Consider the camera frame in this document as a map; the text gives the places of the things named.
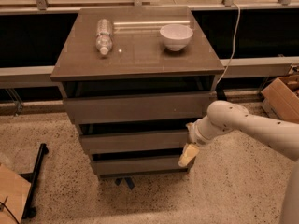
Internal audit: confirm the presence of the light wooden board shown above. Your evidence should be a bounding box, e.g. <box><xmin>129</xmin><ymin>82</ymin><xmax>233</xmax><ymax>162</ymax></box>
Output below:
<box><xmin>0</xmin><ymin>164</ymin><xmax>31</xmax><ymax>224</ymax></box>

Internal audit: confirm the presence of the grey drawer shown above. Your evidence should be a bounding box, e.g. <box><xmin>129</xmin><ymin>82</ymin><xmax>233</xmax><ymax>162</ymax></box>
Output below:
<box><xmin>79</xmin><ymin>129</ymin><xmax>191</xmax><ymax>154</ymax></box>
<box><xmin>91</xmin><ymin>155</ymin><xmax>183</xmax><ymax>175</ymax></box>
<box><xmin>64</xmin><ymin>91</ymin><xmax>217</xmax><ymax>124</ymax></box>

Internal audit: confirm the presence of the grey drawer cabinet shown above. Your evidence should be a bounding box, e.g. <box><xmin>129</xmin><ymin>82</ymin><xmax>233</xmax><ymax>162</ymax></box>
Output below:
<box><xmin>50</xmin><ymin>7</ymin><xmax>223</xmax><ymax>178</ymax></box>

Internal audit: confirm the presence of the brown cardboard box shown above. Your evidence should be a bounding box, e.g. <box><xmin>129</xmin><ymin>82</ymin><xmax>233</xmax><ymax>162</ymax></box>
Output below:
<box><xmin>262</xmin><ymin>75</ymin><xmax>299</xmax><ymax>123</ymax></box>

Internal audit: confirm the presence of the metal window railing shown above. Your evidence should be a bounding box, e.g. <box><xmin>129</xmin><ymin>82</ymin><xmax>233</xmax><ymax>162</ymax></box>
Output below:
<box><xmin>0</xmin><ymin>0</ymin><xmax>299</xmax><ymax>16</ymax></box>

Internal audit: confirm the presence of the blue tape cross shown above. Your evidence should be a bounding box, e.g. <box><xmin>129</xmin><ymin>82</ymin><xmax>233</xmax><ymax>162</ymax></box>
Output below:
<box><xmin>115</xmin><ymin>177</ymin><xmax>135</xmax><ymax>190</ymax></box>

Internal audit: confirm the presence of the white ceramic bowl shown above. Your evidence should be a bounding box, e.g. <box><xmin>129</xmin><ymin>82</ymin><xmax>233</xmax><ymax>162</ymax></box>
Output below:
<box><xmin>160</xmin><ymin>24</ymin><xmax>193</xmax><ymax>51</ymax></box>

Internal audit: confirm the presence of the clear plastic water bottle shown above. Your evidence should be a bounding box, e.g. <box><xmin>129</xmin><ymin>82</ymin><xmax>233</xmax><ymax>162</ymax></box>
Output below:
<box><xmin>95</xmin><ymin>19</ymin><xmax>113</xmax><ymax>56</ymax></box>

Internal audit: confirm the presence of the grey bottom drawer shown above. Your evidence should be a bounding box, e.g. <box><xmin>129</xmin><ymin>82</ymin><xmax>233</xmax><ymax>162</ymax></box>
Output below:
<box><xmin>91</xmin><ymin>155</ymin><xmax>183</xmax><ymax>175</ymax></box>

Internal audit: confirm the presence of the white cable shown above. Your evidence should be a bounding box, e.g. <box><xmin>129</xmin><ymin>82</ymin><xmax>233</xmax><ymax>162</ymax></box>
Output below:
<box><xmin>214</xmin><ymin>3</ymin><xmax>242</xmax><ymax>86</ymax></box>

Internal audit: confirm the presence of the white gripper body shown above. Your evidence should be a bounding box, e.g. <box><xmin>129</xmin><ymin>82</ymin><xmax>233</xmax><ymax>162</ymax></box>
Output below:
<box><xmin>188</xmin><ymin>123</ymin><xmax>206</xmax><ymax>146</ymax></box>

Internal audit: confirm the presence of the black metal stand leg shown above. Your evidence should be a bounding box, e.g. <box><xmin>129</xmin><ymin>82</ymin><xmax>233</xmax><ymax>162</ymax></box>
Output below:
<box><xmin>21</xmin><ymin>143</ymin><xmax>49</xmax><ymax>219</ymax></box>

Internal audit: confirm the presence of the black thin cable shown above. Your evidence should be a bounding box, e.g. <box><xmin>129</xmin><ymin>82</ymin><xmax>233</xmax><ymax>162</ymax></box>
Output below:
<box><xmin>0</xmin><ymin>196</ymin><xmax>21</xmax><ymax>224</ymax></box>

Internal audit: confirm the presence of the grey top drawer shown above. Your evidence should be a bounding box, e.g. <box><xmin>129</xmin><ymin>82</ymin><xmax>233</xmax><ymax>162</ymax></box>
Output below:
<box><xmin>64</xmin><ymin>91</ymin><xmax>217</xmax><ymax>124</ymax></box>

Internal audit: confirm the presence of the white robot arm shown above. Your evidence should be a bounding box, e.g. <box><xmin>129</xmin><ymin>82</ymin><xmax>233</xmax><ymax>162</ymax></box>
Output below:
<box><xmin>178</xmin><ymin>100</ymin><xmax>299</xmax><ymax>224</ymax></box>

